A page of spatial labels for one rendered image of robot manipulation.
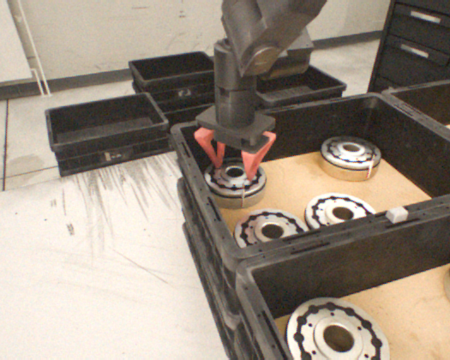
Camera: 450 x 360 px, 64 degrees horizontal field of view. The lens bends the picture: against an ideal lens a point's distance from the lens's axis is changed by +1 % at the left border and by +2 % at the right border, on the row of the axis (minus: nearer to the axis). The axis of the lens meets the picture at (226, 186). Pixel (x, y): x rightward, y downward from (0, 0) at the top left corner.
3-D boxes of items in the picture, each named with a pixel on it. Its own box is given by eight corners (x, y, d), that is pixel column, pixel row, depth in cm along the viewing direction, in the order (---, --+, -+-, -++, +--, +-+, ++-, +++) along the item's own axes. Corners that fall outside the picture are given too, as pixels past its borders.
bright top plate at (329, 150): (343, 174, 60) (344, 171, 60) (310, 144, 67) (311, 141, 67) (393, 161, 63) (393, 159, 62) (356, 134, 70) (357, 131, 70)
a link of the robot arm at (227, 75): (207, 33, 47) (224, 46, 42) (254, 27, 49) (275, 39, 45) (208, 84, 51) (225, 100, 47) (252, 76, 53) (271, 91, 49)
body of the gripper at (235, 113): (219, 111, 58) (218, 66, 53) (275, 129, 54) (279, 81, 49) (195, 129, 54) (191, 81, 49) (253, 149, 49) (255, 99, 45)
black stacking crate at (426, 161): (230, 327, 43) (231, 264, 36) (176, 183, 65) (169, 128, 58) (484, 247, 53) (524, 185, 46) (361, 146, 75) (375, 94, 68)
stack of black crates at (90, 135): (83, 243, 143) (49, 147, 116) (75, 199, 165) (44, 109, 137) (179, 215, 156) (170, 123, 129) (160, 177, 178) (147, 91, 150)
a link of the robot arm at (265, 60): (231, -21, 39) (256, 50, 38) (320, -29, 43) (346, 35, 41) (207, 46, 50) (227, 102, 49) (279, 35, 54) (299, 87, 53)
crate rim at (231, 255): (230, 277, 37) (230, 262, 36) (169, 137, 59) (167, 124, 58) (519, 197, 47) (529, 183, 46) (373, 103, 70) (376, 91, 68)
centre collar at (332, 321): (324, 369, 34) (325, 367, 34) (304, 322, 38) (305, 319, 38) (372, 360, 35) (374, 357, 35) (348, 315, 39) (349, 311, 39)
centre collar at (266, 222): (264, 252, 46) (264, 249, 46) (247, 226, 49) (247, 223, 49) (297, 241, 47) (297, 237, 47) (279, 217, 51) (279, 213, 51)
